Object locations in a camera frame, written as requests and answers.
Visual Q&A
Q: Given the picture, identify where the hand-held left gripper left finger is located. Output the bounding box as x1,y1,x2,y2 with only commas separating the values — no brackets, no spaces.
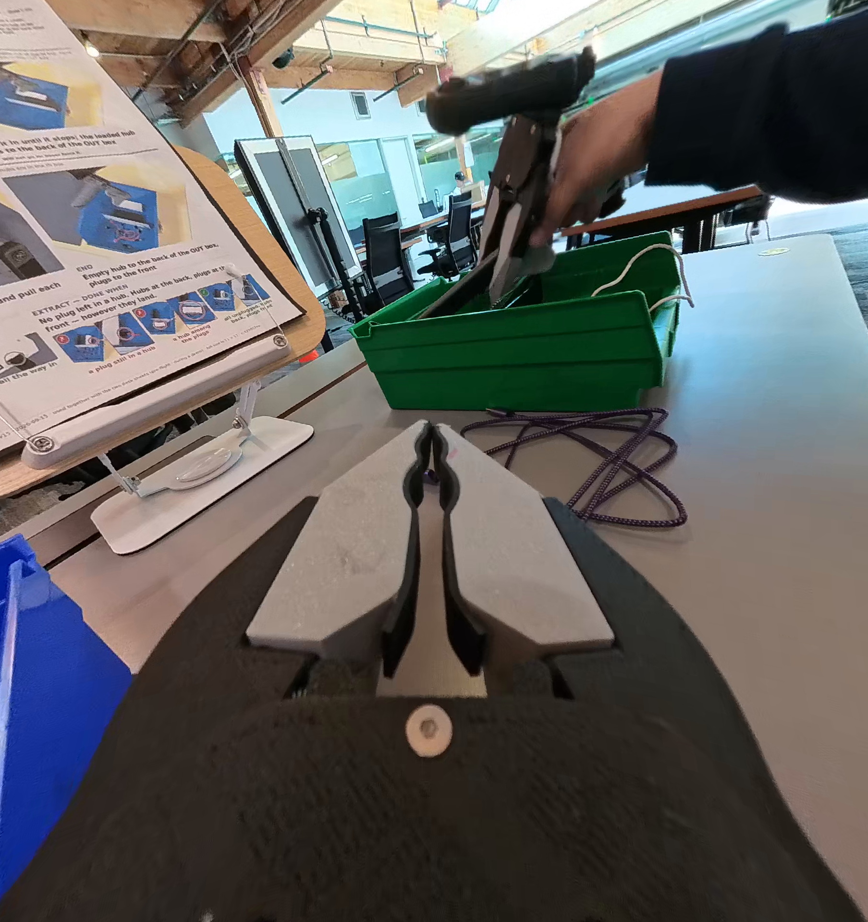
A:
245,420,435,678

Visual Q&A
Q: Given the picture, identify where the white usb cable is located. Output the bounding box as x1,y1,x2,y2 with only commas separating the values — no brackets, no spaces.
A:
591,243,696,309

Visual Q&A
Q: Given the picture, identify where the black office chair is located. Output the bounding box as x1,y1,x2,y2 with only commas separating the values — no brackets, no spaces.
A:
419,193,479,282
362,212,417,311

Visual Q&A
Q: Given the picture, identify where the grey usb hub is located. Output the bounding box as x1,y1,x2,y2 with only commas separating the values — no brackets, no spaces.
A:
419,252,501,322

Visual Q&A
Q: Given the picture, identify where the green plastic bin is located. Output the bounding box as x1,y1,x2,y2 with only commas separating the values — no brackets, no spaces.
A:
349,230,683,413

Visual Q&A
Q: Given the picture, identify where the printed instruction sheet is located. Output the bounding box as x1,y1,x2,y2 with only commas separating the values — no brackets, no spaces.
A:
0,0,305,469

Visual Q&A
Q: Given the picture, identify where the blue plastic bin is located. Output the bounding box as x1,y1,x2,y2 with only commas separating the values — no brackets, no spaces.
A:
0,533,134,922

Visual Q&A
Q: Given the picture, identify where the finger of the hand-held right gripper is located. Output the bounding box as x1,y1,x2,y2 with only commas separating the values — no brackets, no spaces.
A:
479,117,551,266
486,207,534,305

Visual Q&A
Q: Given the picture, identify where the person's right forearm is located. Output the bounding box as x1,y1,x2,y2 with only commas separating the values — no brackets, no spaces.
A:
646,7,868,206

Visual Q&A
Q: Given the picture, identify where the person's right hand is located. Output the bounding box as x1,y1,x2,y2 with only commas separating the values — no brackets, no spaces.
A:
526,71,667,249

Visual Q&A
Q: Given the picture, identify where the purple braided cable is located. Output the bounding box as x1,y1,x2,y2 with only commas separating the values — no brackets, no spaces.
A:
461,407,688,528

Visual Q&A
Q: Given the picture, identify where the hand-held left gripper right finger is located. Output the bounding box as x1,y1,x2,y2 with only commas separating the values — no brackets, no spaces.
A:
432,422,616,678

